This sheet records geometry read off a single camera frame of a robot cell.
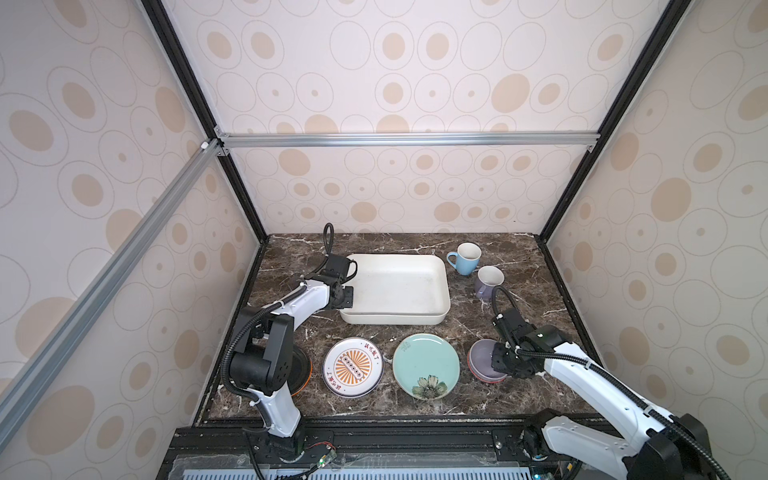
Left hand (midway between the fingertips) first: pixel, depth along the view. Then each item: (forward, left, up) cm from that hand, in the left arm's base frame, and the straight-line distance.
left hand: (350, 293), depth 95 cm
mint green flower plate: (-21, -23, -5) cm, 32 cm away
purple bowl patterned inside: (-21, -38, -2) cm, 43 cm away
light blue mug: (+13, -38, +2) cm, 41 cm away
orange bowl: (-23, +12, -4) cm, 26 cm away
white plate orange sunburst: (-22, -2, -5) cm, 22 cm away
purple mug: (+9, -47, -4) cm, 48 cm away
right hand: (-22, -43, -1) cm, 49 cm away
